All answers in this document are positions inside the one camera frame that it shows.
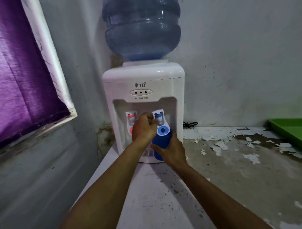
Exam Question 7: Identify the person's right hand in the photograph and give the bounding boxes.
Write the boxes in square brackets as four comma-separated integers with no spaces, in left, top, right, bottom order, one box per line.
[151,133,188,168]

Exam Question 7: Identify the person's left hand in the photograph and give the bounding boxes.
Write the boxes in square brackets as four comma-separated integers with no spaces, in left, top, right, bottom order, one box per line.
[131,113,158,144]

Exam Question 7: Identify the blue drinking bottle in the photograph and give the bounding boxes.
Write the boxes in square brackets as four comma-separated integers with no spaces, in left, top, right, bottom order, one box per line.
[152,126,173,161]

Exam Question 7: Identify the person's left forearm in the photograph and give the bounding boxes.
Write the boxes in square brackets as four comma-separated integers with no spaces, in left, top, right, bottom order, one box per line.
[60,139,151,229]

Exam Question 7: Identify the person's right forearm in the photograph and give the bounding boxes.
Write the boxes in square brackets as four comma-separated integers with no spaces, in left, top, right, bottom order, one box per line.
[172,163,275,229]

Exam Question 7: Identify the white tabletop water dispenser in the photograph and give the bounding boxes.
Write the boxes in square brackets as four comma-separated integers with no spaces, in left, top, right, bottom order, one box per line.
[102,60,185,164]

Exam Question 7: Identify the blue water gallon jug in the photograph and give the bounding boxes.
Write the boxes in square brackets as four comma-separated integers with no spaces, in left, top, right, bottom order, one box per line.
[102,0,182,62]

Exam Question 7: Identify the green plastic tray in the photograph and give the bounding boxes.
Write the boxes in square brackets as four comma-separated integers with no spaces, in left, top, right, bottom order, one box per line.
[267,118,302,149]

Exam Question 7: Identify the purple curtain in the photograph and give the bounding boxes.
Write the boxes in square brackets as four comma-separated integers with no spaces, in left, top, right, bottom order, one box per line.
[0,0,71,143]

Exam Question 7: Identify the white window frame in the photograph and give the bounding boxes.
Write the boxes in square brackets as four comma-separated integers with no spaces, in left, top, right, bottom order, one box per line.
[21,0,78,123]

